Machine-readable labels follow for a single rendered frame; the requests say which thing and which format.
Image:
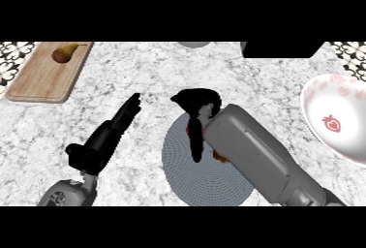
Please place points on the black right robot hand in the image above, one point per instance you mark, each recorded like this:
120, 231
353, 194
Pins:
196, 100

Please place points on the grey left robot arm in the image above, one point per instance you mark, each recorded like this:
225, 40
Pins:
67, 193

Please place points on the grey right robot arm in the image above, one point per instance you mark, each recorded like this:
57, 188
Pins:
260, 155

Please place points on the round grey woven placemat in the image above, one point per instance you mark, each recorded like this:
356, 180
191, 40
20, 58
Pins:
206, 174

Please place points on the white bowl with strawberry print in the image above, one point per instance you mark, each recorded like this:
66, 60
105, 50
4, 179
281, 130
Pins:
336, 119

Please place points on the grey round container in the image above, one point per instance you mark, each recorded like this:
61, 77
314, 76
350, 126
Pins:
194, 44

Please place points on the black appliance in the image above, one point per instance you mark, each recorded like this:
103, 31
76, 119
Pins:
281, 49

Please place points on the brown pear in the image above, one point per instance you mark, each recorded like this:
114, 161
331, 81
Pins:
63, 53

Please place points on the wooden cutting board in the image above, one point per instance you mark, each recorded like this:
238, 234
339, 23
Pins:
48, 72

